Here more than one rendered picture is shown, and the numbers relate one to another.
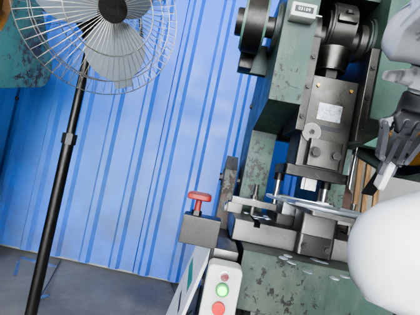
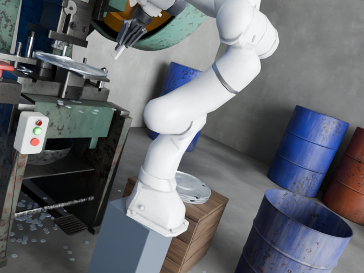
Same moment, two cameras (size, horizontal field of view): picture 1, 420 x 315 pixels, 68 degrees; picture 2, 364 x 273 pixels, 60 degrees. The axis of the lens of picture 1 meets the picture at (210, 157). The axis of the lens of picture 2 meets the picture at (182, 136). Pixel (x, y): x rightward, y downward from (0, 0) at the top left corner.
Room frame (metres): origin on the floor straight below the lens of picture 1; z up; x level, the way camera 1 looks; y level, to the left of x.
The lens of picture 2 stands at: (-0.22, 0.55, 0.96)
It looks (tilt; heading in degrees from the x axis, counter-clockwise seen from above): 13 degrees down; 300
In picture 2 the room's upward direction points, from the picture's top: 19 degrees clockwise
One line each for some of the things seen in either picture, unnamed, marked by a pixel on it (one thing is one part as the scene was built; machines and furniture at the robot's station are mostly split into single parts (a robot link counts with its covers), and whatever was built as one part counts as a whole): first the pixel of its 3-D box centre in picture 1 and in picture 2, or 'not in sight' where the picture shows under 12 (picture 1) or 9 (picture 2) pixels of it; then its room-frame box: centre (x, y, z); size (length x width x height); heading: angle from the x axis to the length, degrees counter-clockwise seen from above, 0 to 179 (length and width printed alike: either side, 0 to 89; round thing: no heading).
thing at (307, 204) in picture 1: (316, 205); (71, 64); (0.89, -0.33, 0.78); 0.29 x 0.29 x 0.01
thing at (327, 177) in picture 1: (307, 177); (58, 38); (1.02, -0.33, 0.86); 0.20 x 0.16 x 0.05; 89
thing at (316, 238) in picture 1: (317, 231); (75, 83); (0.84, -0.33, 0.72); 0.25 x 0.14 x 0.14; 179
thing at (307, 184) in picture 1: (308, 184); (58, 44); (1.00, -0.33, 0.84); 0.05 x 0.03 x 0.04; 89
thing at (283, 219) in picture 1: (299, 219); (50, 70); (1.02, -0.33, 0.72); 0.20 x 0.16 x 0.03; 89
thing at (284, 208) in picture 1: (302, 209); (53, 62); (1.01, -0.33, 0.76); 0.15 x 0.09 x 0.05; 89
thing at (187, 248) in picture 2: not in sight; (170, 218); (0.44, -0.78, 0.18); 0.40 x 0.38 x 0.35; 5
